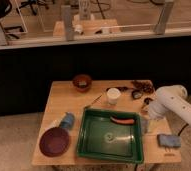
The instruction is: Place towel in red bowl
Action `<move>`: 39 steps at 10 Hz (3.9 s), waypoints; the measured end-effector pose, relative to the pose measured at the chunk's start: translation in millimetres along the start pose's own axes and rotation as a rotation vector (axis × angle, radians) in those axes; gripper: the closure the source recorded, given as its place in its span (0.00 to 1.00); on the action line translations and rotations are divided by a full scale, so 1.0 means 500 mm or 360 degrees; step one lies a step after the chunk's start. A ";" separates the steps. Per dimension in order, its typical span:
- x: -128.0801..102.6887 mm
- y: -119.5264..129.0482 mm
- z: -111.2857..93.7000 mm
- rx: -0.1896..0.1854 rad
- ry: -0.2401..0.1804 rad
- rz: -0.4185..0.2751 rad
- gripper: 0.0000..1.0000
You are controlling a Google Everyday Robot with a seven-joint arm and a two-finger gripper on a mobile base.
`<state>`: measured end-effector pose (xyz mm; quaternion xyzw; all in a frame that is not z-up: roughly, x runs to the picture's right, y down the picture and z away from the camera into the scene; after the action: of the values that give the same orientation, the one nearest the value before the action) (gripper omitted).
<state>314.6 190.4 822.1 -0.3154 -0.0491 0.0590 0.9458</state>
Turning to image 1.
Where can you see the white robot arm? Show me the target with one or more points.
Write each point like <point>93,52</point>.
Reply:
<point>170,98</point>

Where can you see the small brown bowl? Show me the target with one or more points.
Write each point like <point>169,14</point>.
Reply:
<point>82,82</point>

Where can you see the white paper cup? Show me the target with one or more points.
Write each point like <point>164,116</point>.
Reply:
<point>113,94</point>

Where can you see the small black container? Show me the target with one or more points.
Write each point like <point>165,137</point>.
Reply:
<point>136,94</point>

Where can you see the orange hot dog sausage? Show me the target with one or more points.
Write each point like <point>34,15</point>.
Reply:
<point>122,121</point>

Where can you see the dark tangled object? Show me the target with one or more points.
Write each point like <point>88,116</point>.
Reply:
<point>144,86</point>

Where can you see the green plastic tray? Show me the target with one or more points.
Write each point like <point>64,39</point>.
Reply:
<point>101,138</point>

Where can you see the small brown jar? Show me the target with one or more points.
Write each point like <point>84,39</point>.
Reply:
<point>146,103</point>

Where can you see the wooden platform with white objects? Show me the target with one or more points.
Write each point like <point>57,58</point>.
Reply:
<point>91,27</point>

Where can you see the dark red plate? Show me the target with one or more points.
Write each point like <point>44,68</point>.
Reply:
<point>54,142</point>

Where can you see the wooden table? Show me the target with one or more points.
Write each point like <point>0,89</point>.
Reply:
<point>64,98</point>

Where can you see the blue sponge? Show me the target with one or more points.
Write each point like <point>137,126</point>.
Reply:
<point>169,141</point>

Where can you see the middle grey metal post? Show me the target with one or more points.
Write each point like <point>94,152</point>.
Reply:
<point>67,21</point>

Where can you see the right grey metal post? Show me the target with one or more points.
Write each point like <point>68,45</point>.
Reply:
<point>164,16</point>

